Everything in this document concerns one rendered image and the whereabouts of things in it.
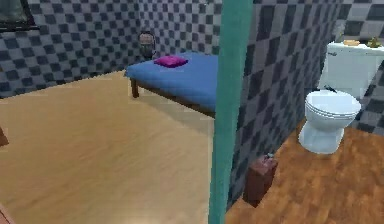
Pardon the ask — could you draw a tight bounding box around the white toilet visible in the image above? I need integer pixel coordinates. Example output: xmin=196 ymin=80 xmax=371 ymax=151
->
xmin=298 ymin=40 xmax=384 ymax=155

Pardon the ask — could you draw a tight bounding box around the dark round-topped object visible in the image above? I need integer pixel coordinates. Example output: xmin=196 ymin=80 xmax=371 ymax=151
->
xmin=137 ymin=30 xmax=160 ymax=62

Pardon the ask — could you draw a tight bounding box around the brown furniture corner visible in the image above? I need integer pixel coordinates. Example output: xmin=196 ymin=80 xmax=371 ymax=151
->
xmin=0 ymin=126 xmax=10 ymax=148

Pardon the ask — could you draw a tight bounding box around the green small plant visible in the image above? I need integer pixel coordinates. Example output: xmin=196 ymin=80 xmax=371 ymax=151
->
xmin=365 ymin=36 xmax=383 ymax=49

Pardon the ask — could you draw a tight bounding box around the teal door frame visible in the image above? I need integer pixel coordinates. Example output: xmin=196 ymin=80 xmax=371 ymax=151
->
xmin=207 ymin=0 xmax=254 ymax=224

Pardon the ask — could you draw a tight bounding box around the magenta pillow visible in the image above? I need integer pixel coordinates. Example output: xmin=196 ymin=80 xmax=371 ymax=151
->
xmin=153 ymin=54 xmax=189 ymax=69

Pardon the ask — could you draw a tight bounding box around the dark framed window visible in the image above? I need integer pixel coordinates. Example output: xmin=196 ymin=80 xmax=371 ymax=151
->
xmin=0 ymin=0 xmax=40 ymax=33

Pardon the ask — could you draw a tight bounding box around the brown box bin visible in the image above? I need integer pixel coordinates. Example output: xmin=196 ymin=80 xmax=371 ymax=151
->
xmin=242 ymin=153 xmax=279 ymax=208

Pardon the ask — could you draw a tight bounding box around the blue bed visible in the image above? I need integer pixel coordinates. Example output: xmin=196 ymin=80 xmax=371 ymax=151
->
xmin=124 ymin=51 xmax=220 ymax=119

